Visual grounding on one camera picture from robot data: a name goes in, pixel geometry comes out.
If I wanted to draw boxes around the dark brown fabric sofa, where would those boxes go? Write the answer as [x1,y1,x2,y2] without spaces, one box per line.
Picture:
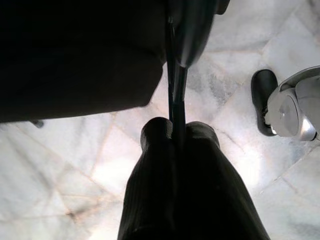
[0,0,168,124]

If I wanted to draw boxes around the black plastic hanger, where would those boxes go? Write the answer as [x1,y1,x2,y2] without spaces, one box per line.
[163,0,217,151]

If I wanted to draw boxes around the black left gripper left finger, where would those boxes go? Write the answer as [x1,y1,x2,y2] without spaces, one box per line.
[117,116,181,240]

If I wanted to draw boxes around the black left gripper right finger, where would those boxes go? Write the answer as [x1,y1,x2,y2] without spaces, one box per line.
[179,121,272,240]

